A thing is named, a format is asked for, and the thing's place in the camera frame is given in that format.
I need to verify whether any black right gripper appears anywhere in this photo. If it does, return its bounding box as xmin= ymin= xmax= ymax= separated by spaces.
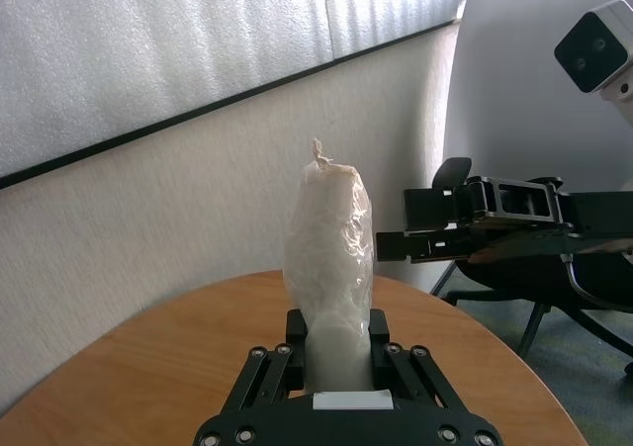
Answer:
xmin=471 ymin=190 xmax=633 ymax=265

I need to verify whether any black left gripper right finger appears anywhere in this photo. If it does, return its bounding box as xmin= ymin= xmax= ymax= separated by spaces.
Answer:
xmin=368 ymin=309 xmax=462 ymax=411

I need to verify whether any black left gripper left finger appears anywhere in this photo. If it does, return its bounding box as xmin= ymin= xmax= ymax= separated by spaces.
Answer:
xmin=222 ymin=309 xmax=307 ymax=413

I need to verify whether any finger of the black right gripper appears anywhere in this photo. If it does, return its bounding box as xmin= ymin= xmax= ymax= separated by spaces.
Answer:
xmin=375 ymin=227 xmax=497 ymax=265
xmin=403 ymin=176 xmax=566 ymax=234

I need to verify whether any white plastic-wrapped sandbag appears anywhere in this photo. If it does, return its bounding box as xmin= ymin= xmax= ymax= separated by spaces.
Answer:
xmin=282 ymin=136 xmax=376 ymax=394

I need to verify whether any black office chair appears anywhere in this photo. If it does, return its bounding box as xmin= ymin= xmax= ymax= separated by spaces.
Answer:
xmin=430 ymin=156 xmax=633 ymax=379

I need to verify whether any grey right arm cable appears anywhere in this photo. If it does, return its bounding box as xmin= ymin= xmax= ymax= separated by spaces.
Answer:
xmin=562 ymin=252 xmax=633 ymax=314

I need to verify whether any silver right wrist camera unit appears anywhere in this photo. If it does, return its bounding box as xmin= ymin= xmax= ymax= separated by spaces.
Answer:
xmin=553 ymin=0 xmax=633 ymax=117

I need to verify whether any black wall trim strip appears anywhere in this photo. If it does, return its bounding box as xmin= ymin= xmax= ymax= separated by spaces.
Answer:
xmin=0 ymin=18 xmax=460 ymax=191

